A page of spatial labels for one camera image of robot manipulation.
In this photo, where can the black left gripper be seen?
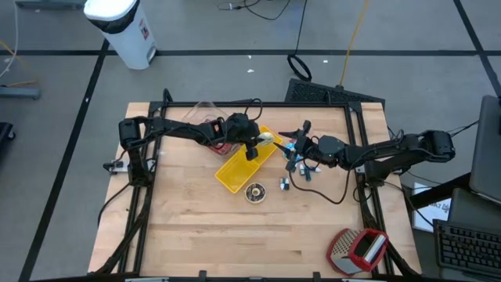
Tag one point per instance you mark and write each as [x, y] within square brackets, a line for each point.
[240, 129]

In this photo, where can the grey closed laptop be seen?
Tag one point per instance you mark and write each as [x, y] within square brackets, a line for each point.
[487, 149]

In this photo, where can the black keyboard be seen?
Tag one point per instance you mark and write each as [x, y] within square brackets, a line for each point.
[469, 246]

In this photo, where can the clear plastic bin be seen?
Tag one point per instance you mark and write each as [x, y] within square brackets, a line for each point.
[199, 113]

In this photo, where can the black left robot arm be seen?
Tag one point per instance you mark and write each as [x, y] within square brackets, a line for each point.
[172, 127]

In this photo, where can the black perforated panel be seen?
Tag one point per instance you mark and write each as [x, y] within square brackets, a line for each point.
[329, 94]

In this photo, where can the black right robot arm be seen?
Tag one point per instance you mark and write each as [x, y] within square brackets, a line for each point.
[407, 150]

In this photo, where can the white paper sheet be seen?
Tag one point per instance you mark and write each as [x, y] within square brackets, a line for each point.
[430, 213]

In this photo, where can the red snack packet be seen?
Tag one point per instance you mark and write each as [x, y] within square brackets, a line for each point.
[217, 127]

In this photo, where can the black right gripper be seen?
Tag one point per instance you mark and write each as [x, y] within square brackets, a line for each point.
[326, 150]

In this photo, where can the white trash can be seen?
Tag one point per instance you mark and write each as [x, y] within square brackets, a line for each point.
[125, 35]

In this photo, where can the black and cream tape roll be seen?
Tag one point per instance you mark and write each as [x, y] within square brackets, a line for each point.
[255, 193]

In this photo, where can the black aluminium table frame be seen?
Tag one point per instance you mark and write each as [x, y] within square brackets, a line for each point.
[254, 104]

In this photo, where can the red metal box grater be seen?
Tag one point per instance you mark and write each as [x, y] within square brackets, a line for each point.
[360, 250]

